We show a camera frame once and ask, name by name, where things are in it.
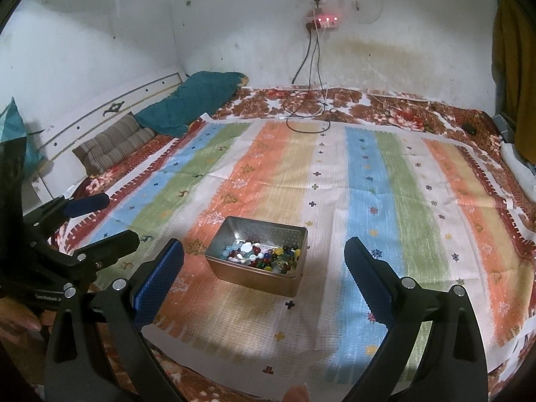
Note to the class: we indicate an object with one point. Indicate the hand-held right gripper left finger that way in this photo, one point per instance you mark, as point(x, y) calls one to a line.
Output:
point(161, 280)

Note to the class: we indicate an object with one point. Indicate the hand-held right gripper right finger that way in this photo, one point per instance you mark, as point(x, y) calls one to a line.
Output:
point(370, 280)

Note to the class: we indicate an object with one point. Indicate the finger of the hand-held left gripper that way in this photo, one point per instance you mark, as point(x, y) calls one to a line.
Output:
point(88, 204)
point(113, 246)

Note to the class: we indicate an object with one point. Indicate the metal tin box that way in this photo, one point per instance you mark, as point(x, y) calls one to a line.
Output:
point(259, 274)

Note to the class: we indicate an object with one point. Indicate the person's left hand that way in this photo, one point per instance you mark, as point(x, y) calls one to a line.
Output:
point(19, 322)

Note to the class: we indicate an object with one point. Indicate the striped brown pillow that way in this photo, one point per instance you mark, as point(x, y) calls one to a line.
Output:
point(125, 150)
point(109, 136)

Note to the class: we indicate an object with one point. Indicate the striped pastel cloth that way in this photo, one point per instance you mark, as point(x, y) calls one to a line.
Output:
point(314, 217)

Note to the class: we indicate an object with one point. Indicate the white wooden headboard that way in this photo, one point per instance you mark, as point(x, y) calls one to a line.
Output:
point(104, 100)

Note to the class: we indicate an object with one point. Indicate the teal patterned cloth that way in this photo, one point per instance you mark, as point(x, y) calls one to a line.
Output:
point(12, 125)

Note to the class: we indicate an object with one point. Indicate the teal quilted blanket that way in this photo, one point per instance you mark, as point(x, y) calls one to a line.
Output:
point(188, 96)

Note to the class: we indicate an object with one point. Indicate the small black device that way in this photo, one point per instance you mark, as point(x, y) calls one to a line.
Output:
point(470, 128)

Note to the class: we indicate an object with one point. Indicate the white folded cloth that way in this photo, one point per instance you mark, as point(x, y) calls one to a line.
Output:
point(519, 165)

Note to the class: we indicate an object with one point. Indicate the yellow hanging cloth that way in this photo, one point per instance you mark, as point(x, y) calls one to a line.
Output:
point(513, 71)

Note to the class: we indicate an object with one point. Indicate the wall power strip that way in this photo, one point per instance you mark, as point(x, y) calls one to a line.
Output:
point(322, 21)

